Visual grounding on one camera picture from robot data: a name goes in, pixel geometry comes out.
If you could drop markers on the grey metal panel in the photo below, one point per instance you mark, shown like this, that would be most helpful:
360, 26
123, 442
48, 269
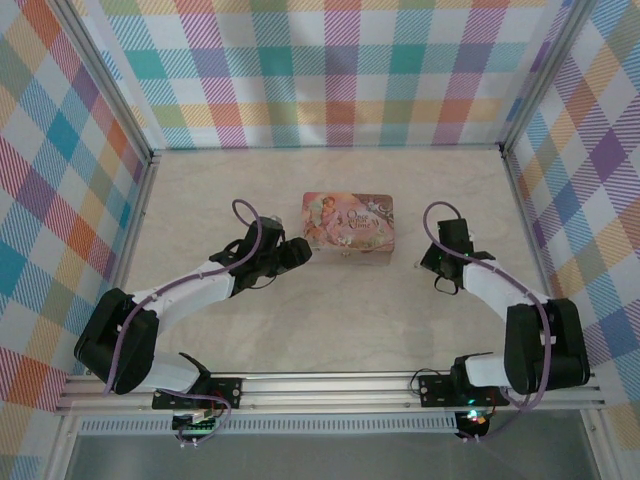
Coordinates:
325, 460

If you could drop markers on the aluminium side floor rail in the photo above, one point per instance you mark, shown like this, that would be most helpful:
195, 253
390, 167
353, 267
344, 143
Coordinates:
525, 215
140, 225

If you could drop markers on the thin aluminium floor rail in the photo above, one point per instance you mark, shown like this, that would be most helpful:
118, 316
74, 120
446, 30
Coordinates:
325, 149

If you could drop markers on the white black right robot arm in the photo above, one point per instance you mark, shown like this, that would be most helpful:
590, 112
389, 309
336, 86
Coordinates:
490, 285

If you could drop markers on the circuit board with green lights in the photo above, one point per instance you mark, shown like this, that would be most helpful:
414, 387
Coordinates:
197, 422

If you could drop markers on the aluminium frame post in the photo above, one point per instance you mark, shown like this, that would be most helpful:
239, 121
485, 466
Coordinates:
107, 85
545, 75

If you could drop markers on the circuit board with orange part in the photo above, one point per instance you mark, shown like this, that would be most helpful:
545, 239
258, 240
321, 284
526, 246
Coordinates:
474, 417

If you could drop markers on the pink illustrated tin box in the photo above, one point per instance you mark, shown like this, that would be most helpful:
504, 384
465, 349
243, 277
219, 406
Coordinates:
350, 220

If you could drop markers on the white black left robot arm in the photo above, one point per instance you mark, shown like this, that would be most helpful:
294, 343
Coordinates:
190, 292

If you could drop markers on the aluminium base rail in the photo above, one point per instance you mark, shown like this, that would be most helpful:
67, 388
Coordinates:
325, 392

